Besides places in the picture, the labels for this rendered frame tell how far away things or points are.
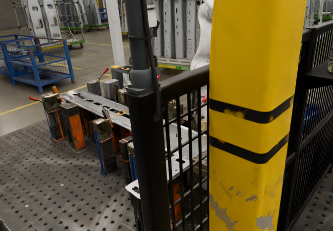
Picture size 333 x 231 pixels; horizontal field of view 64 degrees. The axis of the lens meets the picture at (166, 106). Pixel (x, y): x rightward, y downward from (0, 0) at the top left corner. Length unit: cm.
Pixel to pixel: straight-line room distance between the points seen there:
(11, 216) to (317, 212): 146
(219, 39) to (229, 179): 22
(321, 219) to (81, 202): 115
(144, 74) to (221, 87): 12
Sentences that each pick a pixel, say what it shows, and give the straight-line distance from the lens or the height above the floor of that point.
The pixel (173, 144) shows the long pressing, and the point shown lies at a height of 100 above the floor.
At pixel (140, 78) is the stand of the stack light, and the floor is 157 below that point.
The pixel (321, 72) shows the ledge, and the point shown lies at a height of 143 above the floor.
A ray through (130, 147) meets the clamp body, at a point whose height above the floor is 103.
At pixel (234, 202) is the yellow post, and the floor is 133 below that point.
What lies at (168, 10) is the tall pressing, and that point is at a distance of 607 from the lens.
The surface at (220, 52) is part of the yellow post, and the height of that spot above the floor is 158.
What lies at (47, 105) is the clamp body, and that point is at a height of 100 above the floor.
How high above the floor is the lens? 166
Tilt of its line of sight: 23 degrees down
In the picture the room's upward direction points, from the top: 4 degrees counter-clockwise
